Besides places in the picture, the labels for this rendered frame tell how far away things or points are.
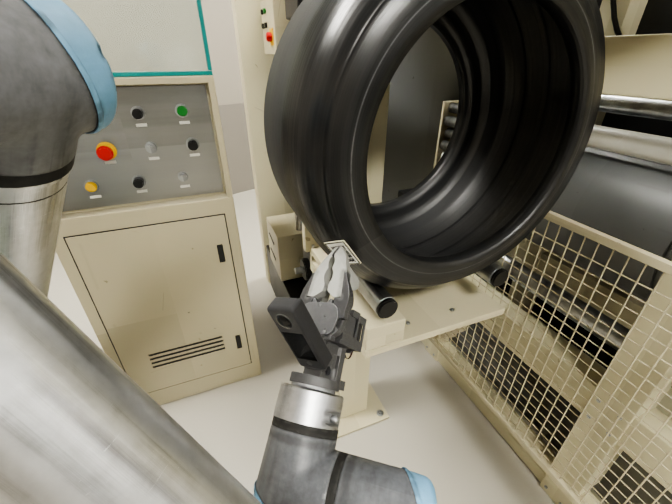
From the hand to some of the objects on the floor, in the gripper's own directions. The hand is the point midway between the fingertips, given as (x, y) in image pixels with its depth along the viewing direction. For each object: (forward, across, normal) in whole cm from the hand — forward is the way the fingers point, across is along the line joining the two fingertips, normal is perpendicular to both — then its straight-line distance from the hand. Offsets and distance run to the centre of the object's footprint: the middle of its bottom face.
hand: (336, 252), depth 54 cm
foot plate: (-22, -54, -100) cm, 116 cm away
